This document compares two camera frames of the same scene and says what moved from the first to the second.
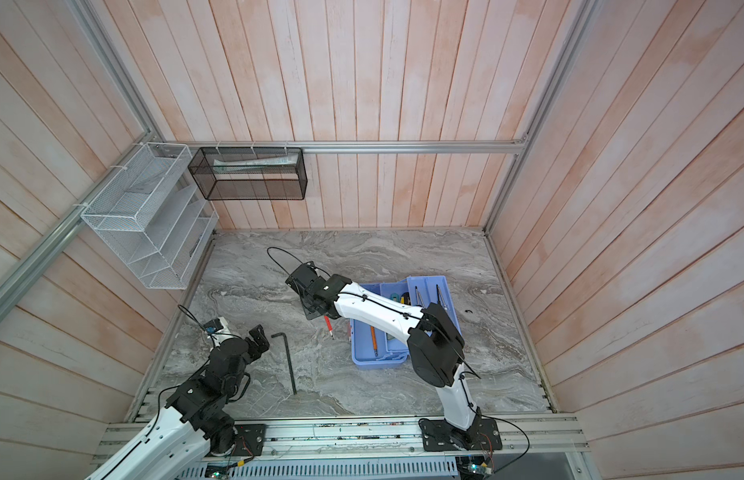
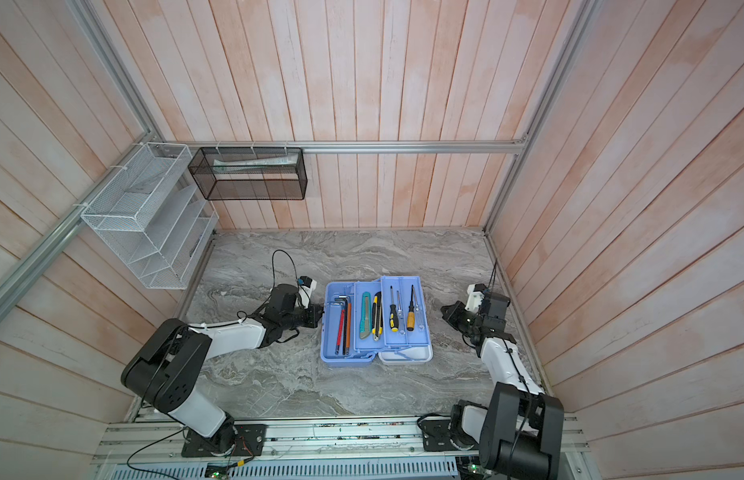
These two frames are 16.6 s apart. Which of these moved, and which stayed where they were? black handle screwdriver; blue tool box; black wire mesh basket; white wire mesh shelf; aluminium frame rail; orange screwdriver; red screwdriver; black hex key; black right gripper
Moved: orange screwdriver; red screwdriver; black right gripper; black hex key; black handle screwdriver; blue tool box
Stayed: black wire mesh basket; aluminium frame rail; white wire mesh shelf
